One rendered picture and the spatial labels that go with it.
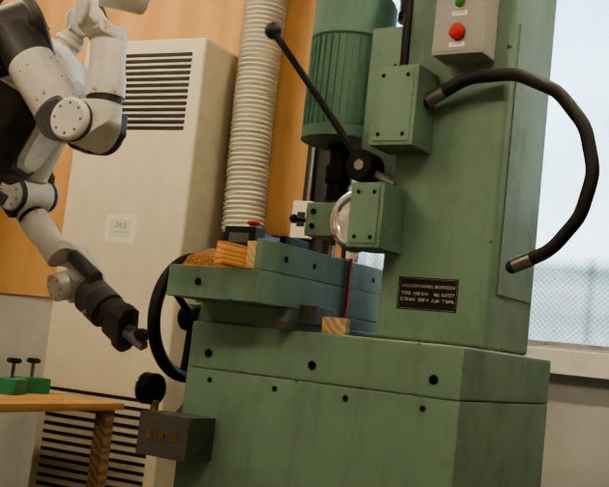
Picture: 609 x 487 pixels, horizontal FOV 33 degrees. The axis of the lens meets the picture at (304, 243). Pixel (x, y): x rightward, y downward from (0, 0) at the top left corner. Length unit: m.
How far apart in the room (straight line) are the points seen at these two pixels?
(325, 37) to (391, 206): 0.44
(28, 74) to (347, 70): 0.63
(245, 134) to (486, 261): 1.85
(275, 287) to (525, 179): 0.51
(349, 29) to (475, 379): 0.77
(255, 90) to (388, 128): 1.76
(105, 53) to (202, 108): 1.71
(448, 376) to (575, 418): 1.56
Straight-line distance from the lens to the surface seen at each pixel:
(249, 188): 3.51
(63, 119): 1.83
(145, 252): 3.54
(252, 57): 3.62
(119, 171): 3.66
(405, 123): 1.85
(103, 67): 1.86
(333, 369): 1.81
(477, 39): 1.86
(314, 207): 2.09
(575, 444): 3.25
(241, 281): 1.83
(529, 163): 1.97
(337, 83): 2.08
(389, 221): 1.85
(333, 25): 2.12
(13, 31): 1.98
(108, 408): 3.36
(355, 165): 1.91
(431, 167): 1.90
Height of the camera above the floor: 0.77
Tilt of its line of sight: 6 degrees up
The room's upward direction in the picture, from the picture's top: 6 degrees clockwise
